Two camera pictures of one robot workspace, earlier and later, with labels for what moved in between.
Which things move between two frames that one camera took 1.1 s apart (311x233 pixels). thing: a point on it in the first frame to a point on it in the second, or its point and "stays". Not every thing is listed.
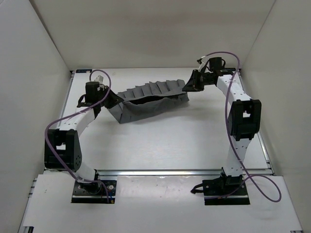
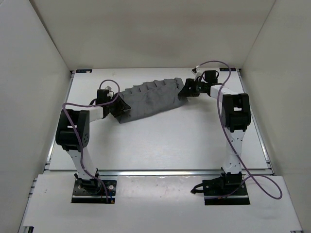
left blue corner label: [83, 71] stays
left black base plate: [94, 192] stays
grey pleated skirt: [153, 98] stays
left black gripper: [115, 99] to [121, 106]
